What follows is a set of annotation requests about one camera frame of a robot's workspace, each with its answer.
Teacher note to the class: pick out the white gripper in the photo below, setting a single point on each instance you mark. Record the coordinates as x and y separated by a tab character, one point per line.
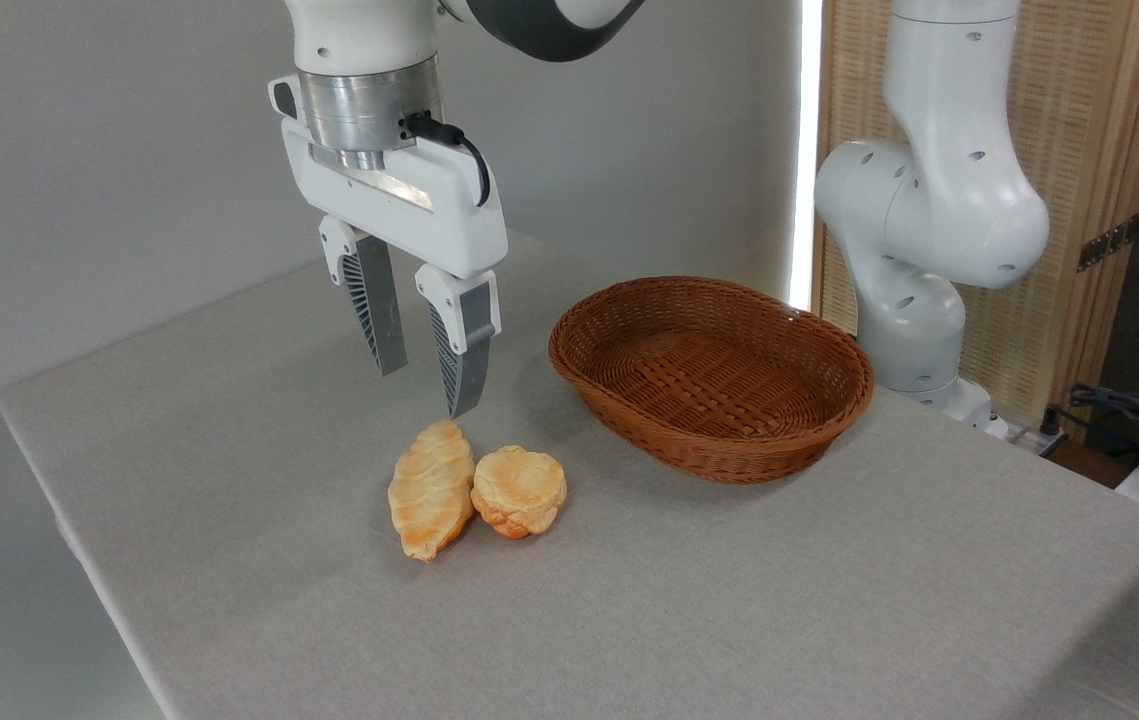
444	215

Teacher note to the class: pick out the round bread bun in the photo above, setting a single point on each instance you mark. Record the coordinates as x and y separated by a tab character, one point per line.
521	488

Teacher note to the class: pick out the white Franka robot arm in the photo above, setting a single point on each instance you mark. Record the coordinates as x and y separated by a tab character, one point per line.
949	200

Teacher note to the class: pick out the long twisted bread loaf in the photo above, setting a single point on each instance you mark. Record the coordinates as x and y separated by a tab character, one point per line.
431	490

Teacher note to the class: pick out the brown wicker oval basket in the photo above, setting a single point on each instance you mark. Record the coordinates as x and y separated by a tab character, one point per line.
719	430

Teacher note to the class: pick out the grey tablecloth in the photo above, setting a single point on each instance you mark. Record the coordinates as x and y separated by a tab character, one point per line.
629	620

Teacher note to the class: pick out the dark metal screen hinge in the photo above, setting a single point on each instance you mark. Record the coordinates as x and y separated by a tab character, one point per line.
1109	243

